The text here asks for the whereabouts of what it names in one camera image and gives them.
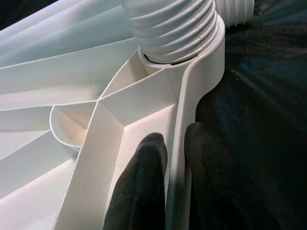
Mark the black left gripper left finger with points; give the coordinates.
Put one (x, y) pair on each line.
(139, 191)

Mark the black plastic cover sheet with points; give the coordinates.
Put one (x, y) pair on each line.
(263, 95)

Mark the white plastic table leg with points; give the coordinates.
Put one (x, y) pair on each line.
(172, 31)
(235, 12)

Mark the white plastic children table top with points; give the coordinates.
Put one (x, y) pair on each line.
(96, 124)

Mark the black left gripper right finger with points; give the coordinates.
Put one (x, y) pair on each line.
(216, 187)

